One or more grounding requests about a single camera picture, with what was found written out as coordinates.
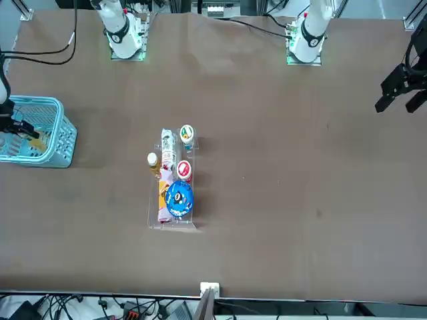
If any yellow juice bottle white cap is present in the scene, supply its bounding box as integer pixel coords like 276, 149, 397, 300
146, 152, 161, 179
16, 131, 47, 151

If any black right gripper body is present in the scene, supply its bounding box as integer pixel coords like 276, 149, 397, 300
0, 101, 16, 133

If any white bear biscuit packet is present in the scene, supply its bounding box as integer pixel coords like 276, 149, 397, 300
161, 128, 177, 171

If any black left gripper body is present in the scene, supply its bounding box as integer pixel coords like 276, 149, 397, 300
405, 25, 427, 79

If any light blue plastic basket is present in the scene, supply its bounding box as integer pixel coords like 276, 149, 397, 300
0, 95, 78, 169

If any black left base cable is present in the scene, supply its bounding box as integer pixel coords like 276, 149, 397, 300
213, 16, 292, 38

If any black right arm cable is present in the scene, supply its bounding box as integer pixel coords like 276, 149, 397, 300
0, 0, 78, 65

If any pink strawberry snack packet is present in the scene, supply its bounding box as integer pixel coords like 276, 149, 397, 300
156, 166, 177, 224

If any aluminium frame post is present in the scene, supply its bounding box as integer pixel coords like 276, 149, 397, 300
193, 282, 221, 320

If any blue round snack bag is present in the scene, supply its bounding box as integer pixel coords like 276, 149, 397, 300
165, 180, 195, 219

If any clear acrylic tiered shelf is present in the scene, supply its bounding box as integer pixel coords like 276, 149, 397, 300
147, 136, 200, 231

